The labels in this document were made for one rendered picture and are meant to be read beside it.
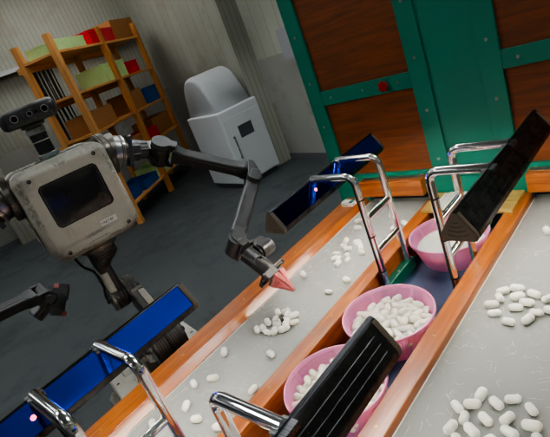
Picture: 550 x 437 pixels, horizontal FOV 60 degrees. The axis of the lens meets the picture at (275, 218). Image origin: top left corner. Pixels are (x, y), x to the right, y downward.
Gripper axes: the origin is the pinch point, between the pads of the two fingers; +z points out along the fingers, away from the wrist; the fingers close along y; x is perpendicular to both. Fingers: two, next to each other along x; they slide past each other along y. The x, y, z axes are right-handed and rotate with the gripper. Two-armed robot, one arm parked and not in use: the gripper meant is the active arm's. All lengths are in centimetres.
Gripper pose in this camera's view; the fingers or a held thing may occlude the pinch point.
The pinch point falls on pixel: (291, 289)
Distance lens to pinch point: 152.5
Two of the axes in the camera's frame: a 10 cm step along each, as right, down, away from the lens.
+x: -2.0, 6.8, 7.1
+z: 7.7, 5.5, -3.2
